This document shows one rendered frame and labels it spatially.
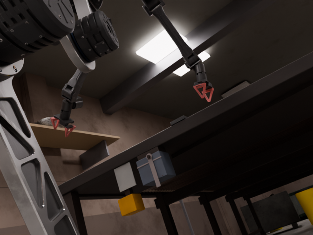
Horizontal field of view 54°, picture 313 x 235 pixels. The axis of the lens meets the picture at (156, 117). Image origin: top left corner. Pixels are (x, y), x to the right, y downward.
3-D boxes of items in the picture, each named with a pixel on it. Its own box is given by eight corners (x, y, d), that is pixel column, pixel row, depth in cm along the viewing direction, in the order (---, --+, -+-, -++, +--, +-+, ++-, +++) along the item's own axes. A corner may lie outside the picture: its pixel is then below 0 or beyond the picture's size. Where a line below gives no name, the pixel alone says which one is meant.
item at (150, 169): (168, 182, 136) (156, 144, 143) (143, 193, 141) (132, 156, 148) (179, 182, 146) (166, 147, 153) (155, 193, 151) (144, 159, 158)
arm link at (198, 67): (193, 63, 172) (203, 61, 171) (194, 68, 179) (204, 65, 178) (195, 74, 170) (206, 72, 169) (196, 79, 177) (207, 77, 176)
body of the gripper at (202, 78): (194, 86, 168) (192, 73, 170) (201, 90, 177) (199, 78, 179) (205, 82, 165) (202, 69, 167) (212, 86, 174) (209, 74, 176)
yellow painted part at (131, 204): (136, 210, 142) (123, 162, 151) (121, 216, 145) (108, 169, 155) (146, 209, 149) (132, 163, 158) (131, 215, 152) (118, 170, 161)
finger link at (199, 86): (195, 99, 164) (192, 82, 167) (200, 101, 170) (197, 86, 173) (207, 95, 161) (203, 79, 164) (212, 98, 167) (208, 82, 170)
